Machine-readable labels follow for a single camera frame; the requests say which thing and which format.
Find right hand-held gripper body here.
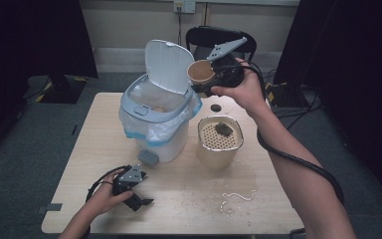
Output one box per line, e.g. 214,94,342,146
207,36,248,91

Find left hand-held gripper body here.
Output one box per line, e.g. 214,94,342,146
112,163,147,196

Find brown paper cup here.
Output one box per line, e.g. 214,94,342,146
186,59,217,86

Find white pedal trash can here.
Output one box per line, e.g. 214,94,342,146
118,39,203,167

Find dark wet tea leaves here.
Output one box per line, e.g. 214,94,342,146
214,121,234,137

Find beige strainer bucket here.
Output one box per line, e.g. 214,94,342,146
196,115,245,171

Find person's right hand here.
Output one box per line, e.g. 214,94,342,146
211,59,270,118

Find person's left hand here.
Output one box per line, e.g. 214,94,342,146
86,168,135,217

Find black folding chair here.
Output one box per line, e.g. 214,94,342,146
184,25,258,96

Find clear plastic trash bag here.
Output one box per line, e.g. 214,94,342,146
118,83,204,148

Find black stand base yellow tape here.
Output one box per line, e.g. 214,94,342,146
265,81,310,109
34,74,90,105

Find grey tape strip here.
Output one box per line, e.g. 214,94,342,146
36,202,64,215

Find black curtain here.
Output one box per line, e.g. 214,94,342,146
0,0,99,167
273,0,382,213

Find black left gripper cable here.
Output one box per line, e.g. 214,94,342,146
85,164,127,203

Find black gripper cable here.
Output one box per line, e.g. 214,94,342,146
85,164,127,203
242,64,346,206

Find black wall power cable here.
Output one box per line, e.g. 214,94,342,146
177,6,184,48

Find white wall socket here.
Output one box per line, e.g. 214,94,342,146
173,0,197,15

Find black floor cables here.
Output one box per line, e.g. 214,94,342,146
265,68,323,131

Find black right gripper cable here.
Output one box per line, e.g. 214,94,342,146
242,64,346,206

